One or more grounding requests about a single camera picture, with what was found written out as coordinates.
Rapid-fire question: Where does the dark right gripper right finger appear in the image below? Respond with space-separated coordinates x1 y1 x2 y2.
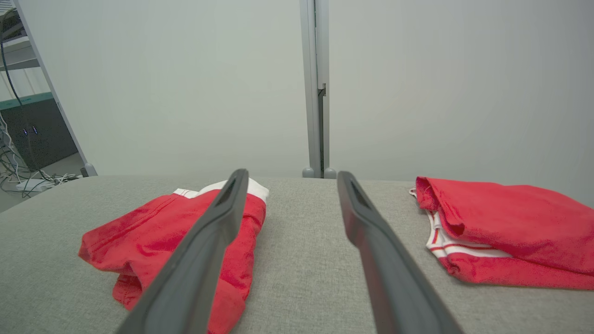
337 171 465 334

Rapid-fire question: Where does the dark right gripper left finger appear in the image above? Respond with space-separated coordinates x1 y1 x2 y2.
116 168 250 334

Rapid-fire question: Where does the red garment with white band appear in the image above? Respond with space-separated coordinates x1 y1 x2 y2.
78 178 270 334

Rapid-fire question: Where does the red white basketball jersey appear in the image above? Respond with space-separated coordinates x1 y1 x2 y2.
409 176 594 291

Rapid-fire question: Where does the white power strip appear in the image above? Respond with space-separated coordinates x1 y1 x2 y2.
16 179 56 193

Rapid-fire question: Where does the dark equipment cabinet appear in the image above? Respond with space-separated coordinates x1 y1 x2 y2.
0 92 78 171

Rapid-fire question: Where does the metal storage shelf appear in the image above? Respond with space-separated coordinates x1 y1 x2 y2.
0 8 40 71

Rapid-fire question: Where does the grey double partition post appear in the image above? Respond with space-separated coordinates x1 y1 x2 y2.
299 0 337 180

